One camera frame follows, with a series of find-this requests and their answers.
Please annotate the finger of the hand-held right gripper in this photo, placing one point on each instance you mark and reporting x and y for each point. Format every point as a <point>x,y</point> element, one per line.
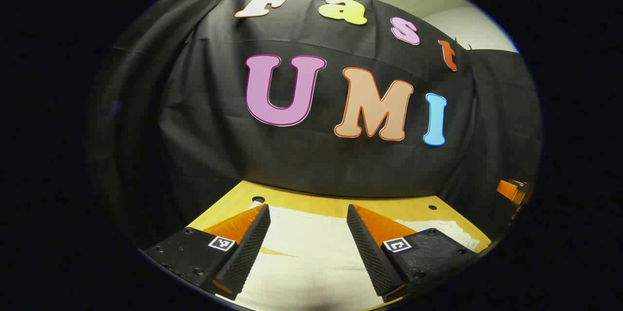
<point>510,190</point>

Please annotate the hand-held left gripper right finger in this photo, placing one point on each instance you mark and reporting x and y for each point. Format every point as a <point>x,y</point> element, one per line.
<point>367,252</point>

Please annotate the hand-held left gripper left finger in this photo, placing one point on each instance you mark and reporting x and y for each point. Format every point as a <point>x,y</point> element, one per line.
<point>250,247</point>

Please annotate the cream white jeans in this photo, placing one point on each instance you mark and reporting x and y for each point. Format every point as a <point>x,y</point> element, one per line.
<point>311,252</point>

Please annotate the black backdrop cloth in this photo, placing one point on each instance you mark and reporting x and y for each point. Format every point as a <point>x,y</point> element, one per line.
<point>219,131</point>

